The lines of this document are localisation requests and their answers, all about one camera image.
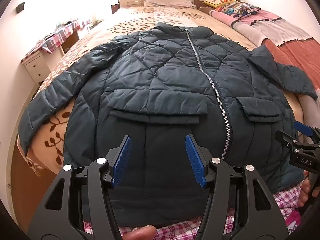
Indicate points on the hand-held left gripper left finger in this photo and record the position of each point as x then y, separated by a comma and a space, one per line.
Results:
122, 160

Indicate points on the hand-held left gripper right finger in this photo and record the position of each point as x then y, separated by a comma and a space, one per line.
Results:
195, 160

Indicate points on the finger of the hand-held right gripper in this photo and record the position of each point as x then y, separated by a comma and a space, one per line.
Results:
303, 128
287, 137

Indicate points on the dark teal quilted jacket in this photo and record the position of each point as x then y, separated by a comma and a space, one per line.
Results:
162, 80

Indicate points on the person's right hand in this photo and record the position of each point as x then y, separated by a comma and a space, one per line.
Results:
305, 190

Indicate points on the person's left hand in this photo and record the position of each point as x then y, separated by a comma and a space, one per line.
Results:
138, 233

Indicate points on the pink plaid pajamas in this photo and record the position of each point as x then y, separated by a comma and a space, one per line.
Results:
285, 200

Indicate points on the pink grey red striped quilt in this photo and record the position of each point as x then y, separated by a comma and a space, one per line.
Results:
275, 30

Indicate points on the white desk with drawers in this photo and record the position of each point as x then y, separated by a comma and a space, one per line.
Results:
36, 66

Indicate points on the cartoon printed pillow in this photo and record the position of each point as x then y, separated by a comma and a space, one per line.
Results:
237, 10

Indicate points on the checkered tablecloth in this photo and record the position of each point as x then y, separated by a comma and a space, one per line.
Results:
55, 37

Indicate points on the beige leaf-patterned blanket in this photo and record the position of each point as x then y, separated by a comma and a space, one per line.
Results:
135, 20

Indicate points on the dark wooden nightstand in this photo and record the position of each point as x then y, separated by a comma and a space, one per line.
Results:
115, 8

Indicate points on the yellow printed pillow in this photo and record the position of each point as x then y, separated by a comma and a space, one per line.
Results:
216, 1

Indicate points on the brown pillow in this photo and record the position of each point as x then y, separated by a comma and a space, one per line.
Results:
197, 4

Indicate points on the clear plastic sheet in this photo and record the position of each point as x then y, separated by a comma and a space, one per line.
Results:
165, 2

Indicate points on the black wall socket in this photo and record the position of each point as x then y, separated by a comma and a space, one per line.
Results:
20, 7

